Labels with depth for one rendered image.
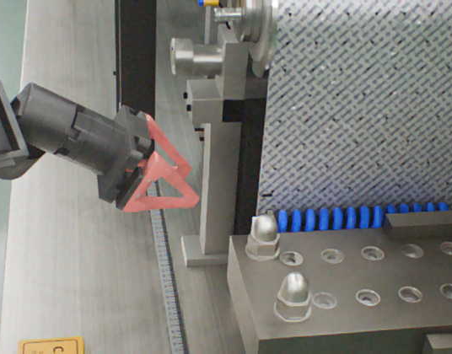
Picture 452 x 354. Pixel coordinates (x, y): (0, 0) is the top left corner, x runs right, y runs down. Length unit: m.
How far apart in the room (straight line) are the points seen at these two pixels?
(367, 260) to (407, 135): 0.15
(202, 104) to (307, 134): 0.13
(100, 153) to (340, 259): 0.27
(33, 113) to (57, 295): 0.28
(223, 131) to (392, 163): 0.20
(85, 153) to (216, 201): 0.23
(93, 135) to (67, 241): 0.30
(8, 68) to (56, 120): 2.82
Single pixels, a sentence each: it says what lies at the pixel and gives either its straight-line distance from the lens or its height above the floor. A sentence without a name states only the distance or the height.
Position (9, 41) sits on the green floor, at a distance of 3.90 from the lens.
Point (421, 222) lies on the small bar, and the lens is 0.94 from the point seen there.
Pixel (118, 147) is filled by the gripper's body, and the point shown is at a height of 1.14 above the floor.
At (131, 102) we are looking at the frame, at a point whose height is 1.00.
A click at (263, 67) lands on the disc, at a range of 0.87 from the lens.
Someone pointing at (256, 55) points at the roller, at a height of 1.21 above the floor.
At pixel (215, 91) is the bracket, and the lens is 0.96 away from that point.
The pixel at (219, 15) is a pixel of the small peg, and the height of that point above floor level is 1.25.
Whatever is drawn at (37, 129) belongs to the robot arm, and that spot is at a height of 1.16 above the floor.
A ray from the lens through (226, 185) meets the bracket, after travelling 1.02.
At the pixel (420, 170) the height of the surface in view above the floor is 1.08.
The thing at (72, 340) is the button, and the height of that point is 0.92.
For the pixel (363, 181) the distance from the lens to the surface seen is 0.96.
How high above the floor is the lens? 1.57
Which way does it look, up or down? 33 degrees down
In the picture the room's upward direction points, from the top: 4 degrees clockwise
